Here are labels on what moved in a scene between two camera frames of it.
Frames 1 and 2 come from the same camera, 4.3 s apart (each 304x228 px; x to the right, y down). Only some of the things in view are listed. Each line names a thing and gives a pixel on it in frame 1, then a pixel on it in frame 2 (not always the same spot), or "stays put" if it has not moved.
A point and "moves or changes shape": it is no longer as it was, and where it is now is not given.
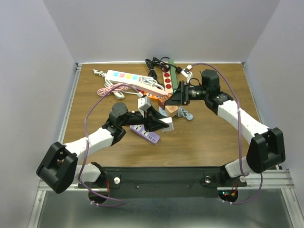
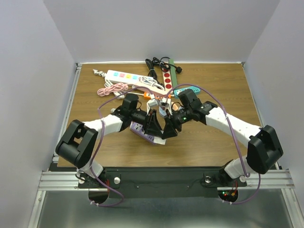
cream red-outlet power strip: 167,82 stays put
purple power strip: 139,131 stays put
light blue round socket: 163,112 stays put
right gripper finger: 175,99 -> 169,130
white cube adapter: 168,120 moves or changes shape
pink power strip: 151,88 stays put
